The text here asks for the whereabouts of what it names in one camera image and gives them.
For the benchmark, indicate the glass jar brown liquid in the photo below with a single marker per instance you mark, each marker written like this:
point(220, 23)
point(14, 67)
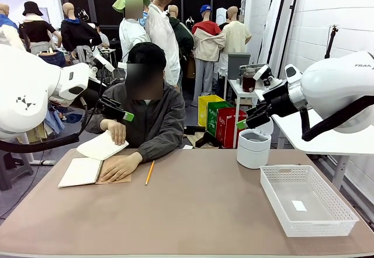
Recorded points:
point(249, 80)

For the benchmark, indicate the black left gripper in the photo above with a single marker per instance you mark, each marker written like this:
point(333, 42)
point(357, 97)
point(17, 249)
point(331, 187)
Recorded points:
point(93, 94)

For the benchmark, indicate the person's left forearm grey sleeve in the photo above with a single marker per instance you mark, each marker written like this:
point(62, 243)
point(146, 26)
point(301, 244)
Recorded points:
point(160, 150)

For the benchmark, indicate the grey step stool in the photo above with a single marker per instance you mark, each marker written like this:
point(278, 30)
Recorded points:
point(14, 167)

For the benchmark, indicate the tall mannequin white shirt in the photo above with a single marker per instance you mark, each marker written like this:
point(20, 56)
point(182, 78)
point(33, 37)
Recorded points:
point(163, 36)

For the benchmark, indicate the white round trash bin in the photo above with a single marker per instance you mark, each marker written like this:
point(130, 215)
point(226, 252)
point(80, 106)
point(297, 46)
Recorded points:
point(252, 150)

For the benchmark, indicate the black bucket hat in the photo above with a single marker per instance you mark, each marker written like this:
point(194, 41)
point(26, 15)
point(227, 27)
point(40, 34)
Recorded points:
point(31, 8)

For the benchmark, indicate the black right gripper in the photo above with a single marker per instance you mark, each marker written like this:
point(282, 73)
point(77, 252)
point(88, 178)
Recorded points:
point(279, 100)

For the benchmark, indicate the metal tray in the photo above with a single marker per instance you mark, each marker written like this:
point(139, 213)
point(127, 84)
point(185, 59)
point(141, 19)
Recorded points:
point(248, 66)

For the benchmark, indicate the black floor stand base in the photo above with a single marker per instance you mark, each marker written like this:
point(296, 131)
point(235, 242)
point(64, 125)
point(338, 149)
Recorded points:
point(204, 139)

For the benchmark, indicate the white perforated plastic basket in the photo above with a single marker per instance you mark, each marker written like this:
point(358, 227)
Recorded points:
point(306, 228)

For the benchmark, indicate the mannequin black top jeans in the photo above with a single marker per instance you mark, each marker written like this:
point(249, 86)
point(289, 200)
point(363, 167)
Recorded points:
point(38, 33)

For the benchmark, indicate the mannequin cream shirt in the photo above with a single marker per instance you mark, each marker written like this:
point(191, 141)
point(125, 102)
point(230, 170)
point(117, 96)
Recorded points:
point(236, 36)

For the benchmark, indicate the black baseball cap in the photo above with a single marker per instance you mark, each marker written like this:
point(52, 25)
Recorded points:
point(146, 53)

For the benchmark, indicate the red recycling bag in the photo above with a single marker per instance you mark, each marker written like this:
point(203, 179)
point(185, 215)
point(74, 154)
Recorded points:
point(228, 129)

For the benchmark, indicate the small white label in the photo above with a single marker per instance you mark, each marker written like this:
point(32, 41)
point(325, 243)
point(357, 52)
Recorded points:
point(299, 206)

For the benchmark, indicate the background seated person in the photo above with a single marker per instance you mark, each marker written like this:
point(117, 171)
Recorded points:
point(102, 37)

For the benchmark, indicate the spiral notebook kraft cover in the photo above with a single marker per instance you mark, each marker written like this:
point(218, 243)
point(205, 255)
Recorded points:
point(81, 172)

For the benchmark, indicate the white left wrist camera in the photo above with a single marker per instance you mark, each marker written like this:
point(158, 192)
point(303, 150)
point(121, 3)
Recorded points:
point(102, 62)

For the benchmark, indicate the mannequin red beige jacket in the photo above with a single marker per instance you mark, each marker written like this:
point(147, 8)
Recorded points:
point(206, 45)

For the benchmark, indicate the person's right hand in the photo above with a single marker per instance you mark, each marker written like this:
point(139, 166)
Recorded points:
point(118, 132)

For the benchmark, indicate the yellow recycling bag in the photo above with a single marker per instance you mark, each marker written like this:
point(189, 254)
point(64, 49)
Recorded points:
point(206, 109)

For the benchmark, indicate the person's right forearm grey sleeve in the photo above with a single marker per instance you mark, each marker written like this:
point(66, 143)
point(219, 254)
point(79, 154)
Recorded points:
point(95, 126)

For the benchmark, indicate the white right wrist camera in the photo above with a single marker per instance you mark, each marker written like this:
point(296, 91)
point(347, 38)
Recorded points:
point(266, 75)

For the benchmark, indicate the mannequin dark green jacket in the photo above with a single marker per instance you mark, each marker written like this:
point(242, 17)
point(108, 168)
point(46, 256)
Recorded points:
point(182, 36)

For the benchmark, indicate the mannequin black sweater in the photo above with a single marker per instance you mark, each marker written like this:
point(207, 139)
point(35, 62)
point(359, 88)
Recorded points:
point(79, 33)

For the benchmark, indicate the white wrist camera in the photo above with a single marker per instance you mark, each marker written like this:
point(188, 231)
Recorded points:
point(102, 62)
point(266, 75)

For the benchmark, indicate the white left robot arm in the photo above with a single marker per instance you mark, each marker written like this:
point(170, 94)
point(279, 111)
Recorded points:
point(26, 94)

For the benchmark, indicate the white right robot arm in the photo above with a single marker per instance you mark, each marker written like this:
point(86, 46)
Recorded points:
point(336, 83)

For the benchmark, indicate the black wall pipe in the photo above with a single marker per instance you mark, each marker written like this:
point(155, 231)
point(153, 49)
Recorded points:
point(290, 30)
point(282, 30)

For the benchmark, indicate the white oval object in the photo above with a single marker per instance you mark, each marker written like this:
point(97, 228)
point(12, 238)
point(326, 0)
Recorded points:
point(221, 17)

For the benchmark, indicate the blue cloth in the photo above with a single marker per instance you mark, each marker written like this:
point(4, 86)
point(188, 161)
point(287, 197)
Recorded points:
point(55, 121)

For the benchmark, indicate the blue cap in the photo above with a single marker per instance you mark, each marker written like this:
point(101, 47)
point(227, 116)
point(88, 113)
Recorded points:
point(205, 8)

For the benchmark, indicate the seated person grey jacket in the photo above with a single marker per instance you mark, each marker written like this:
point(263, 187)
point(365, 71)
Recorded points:
point(163, 115)

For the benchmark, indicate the person's left hand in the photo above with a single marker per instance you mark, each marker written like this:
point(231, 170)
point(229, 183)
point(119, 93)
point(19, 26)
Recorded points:
point(119, 169)

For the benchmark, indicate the mannequin white shirt blurred face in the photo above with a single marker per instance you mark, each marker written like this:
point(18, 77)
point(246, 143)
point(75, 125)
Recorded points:
point(131, 36)

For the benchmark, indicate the green recycling bag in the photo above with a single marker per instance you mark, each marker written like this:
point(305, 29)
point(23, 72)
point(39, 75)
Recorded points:
point(213, 118)

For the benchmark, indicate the yellow pencil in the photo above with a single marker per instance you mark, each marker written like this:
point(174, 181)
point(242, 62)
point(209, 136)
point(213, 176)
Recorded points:
point(149, 173)

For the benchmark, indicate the black slanted stand pole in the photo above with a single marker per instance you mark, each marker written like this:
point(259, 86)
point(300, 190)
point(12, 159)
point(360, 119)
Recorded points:
point(24, 37)

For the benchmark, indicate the grey box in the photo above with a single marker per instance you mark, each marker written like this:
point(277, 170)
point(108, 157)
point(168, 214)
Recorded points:
point(238, 65)

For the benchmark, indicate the mannequin blue white jacket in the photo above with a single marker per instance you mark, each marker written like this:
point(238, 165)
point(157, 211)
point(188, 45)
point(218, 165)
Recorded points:
point(7, 27)

